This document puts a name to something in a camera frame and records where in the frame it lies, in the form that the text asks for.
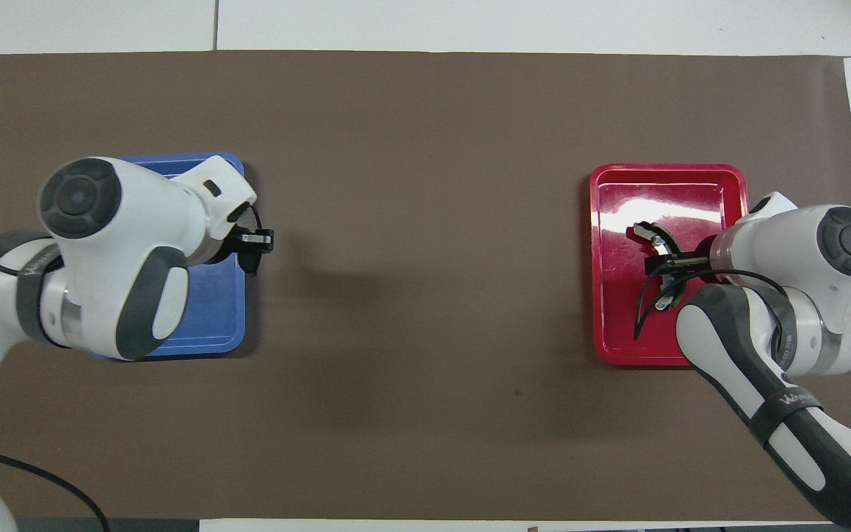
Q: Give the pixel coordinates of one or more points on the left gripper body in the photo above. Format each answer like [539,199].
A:
[219,185]

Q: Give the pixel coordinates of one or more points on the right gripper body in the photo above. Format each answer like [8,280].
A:
[765,205]

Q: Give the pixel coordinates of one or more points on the curved brake shoe with metal rib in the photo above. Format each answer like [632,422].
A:
[647,231]

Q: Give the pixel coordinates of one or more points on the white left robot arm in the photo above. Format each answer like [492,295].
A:
[100,244]

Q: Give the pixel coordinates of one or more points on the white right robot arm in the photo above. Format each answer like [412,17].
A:
[765,369]

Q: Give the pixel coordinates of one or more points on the blue plastic tray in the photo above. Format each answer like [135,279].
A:
[211,318]

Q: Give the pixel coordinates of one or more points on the red plastic tray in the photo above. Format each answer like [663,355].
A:
[617,325]

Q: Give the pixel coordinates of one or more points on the brown table mat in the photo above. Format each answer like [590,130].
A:
[425,295]

